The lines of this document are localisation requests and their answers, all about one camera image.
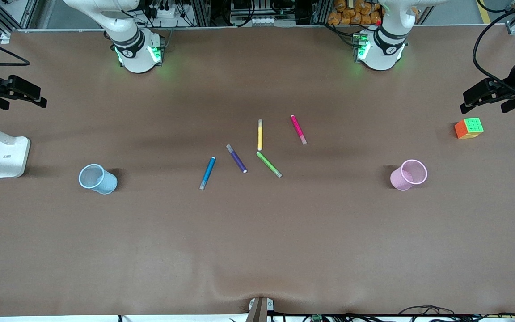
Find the pink mesh cup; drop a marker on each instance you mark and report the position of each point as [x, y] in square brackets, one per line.
[403, 179]

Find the yellow marker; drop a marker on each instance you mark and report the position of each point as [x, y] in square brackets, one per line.
[260, 136]

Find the colourful puzzle cube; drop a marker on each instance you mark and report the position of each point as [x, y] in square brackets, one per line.
[471, 126]

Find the pink marker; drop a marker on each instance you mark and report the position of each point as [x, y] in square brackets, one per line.
[297, 129]

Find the white lamp stand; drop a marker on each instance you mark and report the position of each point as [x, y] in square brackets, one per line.
[9, 156]

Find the green marker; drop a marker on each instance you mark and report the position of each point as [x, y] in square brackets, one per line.
[268, 164]

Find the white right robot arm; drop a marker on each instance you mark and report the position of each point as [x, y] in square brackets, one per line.
[137, 53]

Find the white terminal strip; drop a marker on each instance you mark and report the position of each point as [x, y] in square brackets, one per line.
[265, 21]

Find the blue mesh cup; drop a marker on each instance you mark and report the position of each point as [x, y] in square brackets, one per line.
[101, 181]

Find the blue marker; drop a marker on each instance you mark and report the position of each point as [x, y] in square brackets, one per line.
[208, 173]

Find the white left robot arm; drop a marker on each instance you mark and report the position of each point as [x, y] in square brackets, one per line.
[380, 51]

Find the purple marker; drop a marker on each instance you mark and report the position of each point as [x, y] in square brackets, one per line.
[237, 159]

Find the orange packaged snacks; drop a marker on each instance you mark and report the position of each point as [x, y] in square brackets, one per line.
[356, 11]

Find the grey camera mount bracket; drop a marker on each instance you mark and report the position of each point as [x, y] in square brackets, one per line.
[259, 311]

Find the white power strip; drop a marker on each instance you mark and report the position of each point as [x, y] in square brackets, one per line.
[166, 12]

